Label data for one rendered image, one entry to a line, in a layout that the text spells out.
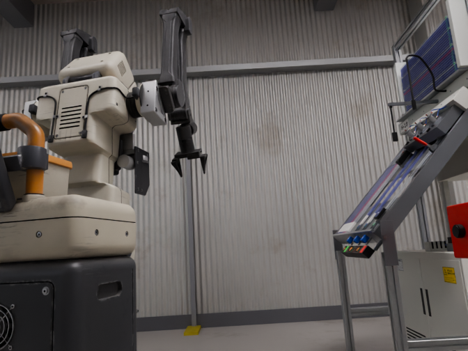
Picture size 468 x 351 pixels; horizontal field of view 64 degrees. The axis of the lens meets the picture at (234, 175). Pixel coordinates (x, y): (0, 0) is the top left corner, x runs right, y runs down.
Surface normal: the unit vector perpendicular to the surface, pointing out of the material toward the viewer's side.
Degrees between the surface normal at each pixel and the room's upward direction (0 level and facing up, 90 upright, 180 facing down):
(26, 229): 90
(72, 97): 82
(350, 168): 90
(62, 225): 90
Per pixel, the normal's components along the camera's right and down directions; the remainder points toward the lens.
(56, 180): 0.97, -0.07
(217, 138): 0.00, -0.19
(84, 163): -0.24, -0.31
